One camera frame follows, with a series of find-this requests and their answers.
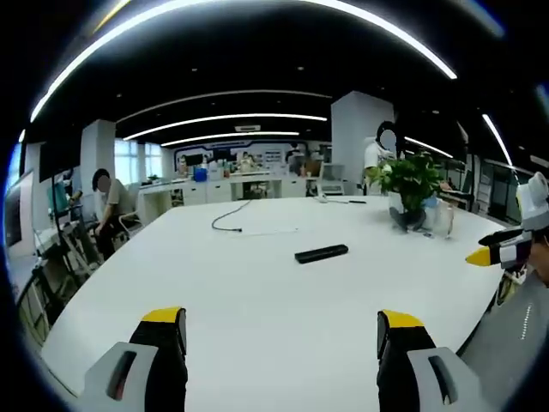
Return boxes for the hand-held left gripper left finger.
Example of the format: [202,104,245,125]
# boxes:
[81,306,189,412]

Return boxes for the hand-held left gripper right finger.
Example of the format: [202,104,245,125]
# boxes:
[376,309,494,412]

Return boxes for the black remote control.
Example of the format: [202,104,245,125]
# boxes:
[294,244,349,265]

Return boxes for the person's right hand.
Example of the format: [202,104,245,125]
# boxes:
[530,239,549,285]

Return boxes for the clear plastic bag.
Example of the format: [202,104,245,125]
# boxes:
[422,199,456,240]

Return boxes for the long ceiling light strip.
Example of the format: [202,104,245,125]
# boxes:
[28,0,458,124]
[160,130,300,148]
[480,113,515,168]
[122,113,328,142]
[403,136,455,159]

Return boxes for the person's grey clothing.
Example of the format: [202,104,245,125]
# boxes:
[456,272,549,412]

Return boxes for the green potted plant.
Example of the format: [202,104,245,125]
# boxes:
[367,153,447,235]

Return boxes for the office chair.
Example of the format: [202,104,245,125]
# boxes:
[118,205,145,241]

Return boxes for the white counter cabinets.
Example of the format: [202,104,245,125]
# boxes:
[136,171,310,215]

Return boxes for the black cable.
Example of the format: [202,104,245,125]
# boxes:
[211,199,252,234]

